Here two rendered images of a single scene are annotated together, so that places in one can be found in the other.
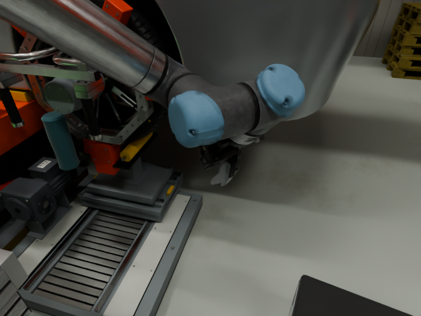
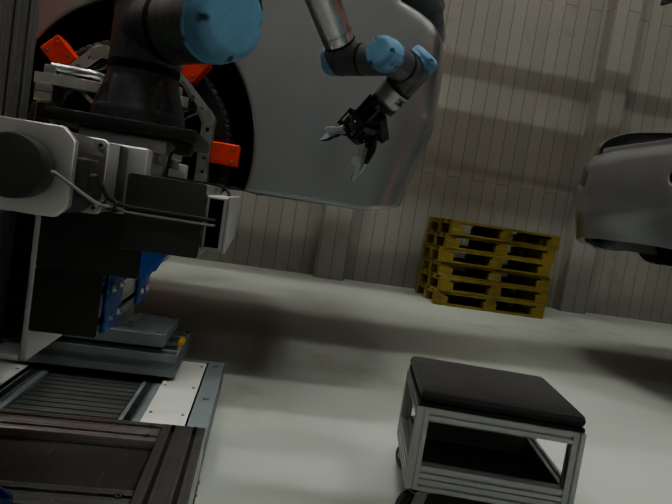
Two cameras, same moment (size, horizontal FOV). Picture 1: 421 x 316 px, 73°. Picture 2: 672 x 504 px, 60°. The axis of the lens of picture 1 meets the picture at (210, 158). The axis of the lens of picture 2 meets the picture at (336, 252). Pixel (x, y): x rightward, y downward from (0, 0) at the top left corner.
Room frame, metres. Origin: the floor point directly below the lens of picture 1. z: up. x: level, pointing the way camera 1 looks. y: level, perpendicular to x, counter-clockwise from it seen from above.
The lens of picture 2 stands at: (-0.85, 0.57, 0.74)
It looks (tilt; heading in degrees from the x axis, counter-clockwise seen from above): 4 degrees down; 337
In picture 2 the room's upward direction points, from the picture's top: 9 degrees clockwise
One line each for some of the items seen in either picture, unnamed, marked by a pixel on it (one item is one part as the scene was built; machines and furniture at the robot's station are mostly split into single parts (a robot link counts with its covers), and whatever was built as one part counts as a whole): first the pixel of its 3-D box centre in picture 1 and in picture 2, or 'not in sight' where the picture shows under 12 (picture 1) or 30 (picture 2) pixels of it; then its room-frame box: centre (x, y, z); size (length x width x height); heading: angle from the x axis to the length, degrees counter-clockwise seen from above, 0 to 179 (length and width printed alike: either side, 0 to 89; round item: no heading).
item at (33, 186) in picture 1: (54, 191); not in sight; (1.14, 0.83, 0.26); 0.42 x 0.18 x 0.35; 165
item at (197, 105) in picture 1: (206, 110); (384, 58); (0.38, 0.01, 1.09); 0.11 x 0.11 x 0.08; 32
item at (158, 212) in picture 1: (134, 187); (112, 344); (1.31, 0.46, 0.13); 0.50 x 0.36 x 0.10; 75
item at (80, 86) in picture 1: (89, 86); not in sight; (0.91, 0.40, 0.93); 0.09 x 0.05 x 0.05; 165
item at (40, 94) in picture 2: (5, 76); (49, 93); (1.00, 0.73, 0.93); 0.09 x 0.05 x 0.05; 165
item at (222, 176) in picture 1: (220, 177); (356, 162); (0.52, -0.02, 0.86); 0.06 x 0.03 x 0.09; 125
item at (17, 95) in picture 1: (25, 91); not in sight; (1.41, 0.96, 0.71); 0.14 x 0.14 x 0.05; 75
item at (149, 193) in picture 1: (128, 162); (118, 292); (1.31, 0.46, 0.32); 0.40 x 0.30 x 0.28; 75
